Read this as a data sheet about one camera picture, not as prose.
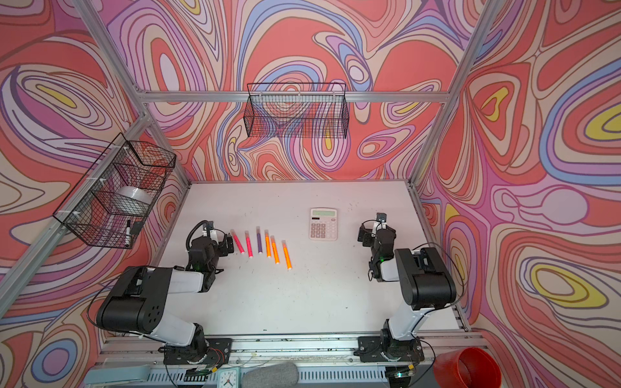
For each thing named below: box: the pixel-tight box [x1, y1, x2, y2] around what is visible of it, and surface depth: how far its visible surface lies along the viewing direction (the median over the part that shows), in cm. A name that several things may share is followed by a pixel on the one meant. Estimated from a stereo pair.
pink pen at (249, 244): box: [244, 230, 254, 258], surface depth 98 cm
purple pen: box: [256, 226, 263, 255], surface depth 101 cm
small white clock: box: [216, 366, 241, 388], surface depth 69 cm
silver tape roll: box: [116, 185, 154, 205], surface depth 75 cm
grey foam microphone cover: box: [240, 362, 300, 388], surface depth 68 cm
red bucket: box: [433, 346, 503, 388], surface depth 62 cm
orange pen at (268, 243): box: [264, 229, 272, 258], surface depth 100 cm
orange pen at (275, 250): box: [270, 235, 281, 265], surface depth 97 cm
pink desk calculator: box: [308, 206, 338, 241], surface depth 103 cm
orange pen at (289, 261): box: [281, 239, 293, 270], surface depth 95 cm
